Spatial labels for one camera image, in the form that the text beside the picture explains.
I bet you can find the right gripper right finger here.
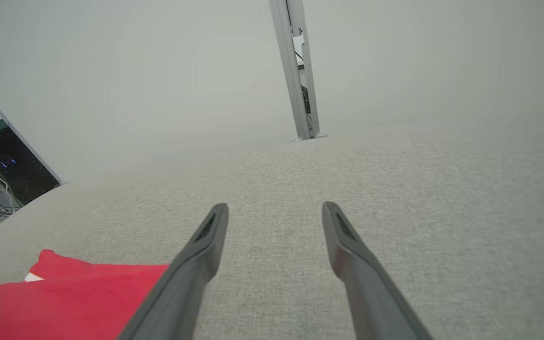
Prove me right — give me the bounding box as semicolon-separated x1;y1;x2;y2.
321;202;434;340

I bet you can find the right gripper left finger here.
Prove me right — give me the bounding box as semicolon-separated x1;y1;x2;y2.
116;203;230;340

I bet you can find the red white baseball jersey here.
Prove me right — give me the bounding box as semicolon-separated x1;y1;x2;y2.
0;249;171;340

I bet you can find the black computer with cables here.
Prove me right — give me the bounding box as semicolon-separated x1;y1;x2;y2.
0;120;61;208

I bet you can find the grey partition post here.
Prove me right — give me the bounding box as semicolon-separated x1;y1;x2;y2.
269;0;328;142

